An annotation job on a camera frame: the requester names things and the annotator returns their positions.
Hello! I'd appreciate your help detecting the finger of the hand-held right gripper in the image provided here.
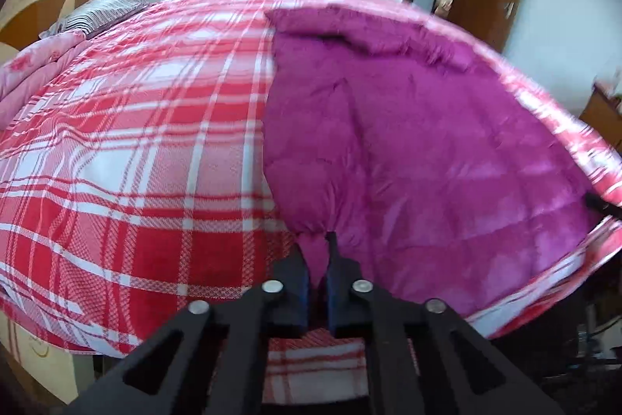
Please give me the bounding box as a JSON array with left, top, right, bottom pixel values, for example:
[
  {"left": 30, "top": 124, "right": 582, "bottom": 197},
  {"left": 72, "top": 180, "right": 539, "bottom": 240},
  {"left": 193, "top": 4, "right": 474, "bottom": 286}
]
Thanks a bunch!
[{"left": 585, "top": 193, "right": 622, "bottom": 220}]

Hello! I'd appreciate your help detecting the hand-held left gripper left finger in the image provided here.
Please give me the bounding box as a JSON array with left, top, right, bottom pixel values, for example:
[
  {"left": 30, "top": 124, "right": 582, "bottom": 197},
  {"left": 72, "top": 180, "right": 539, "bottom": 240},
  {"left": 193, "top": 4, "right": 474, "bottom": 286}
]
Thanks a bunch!
[{"left": 63, "top": 244, "right": 310, "bottom": 415}]

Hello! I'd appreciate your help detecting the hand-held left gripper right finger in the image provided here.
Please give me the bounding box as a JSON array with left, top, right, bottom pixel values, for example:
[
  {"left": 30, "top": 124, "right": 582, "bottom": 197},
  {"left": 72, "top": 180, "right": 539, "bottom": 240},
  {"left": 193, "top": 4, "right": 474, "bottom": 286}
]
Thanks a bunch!
[{"left": 325, "top": 231, "right": 567, "bottom": 415}]

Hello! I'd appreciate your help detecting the purple down jacket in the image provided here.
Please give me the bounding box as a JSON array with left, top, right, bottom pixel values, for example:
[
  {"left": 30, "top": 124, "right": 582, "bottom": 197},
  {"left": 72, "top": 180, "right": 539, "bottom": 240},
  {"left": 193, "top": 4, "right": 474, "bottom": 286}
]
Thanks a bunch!
[{"left": 262, "top": 5, "right": 602, "bottom": 319}]

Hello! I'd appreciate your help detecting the red plaid bed sheet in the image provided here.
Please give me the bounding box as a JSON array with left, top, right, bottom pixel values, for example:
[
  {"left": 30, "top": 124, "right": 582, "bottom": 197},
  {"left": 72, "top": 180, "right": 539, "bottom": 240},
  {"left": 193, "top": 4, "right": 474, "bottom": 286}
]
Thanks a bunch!
[{"left": 0, "top": 0, "right": 622, "bottom": 402}]

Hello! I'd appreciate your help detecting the cream bed footboard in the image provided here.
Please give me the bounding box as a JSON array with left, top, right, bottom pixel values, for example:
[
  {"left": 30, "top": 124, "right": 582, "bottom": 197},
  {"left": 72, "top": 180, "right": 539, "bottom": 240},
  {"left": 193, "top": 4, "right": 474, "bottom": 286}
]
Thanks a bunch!
[{"left": 0, "top": 312, "right": 99, "bottom": 404}]

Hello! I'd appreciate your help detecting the striped pillow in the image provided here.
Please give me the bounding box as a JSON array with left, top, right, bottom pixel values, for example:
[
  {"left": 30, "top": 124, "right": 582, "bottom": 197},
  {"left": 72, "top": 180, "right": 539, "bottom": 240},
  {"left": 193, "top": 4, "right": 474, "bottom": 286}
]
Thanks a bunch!
[{"left": 39, "top": 0, "right": 149, "bottom": 39}]

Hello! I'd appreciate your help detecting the pink floral quilt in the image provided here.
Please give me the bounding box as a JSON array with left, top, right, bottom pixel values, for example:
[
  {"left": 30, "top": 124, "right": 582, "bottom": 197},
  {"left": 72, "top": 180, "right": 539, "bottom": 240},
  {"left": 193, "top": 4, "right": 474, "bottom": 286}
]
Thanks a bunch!
[{"left": 0, "top": 31, "right": 89, "bottom": 127}]

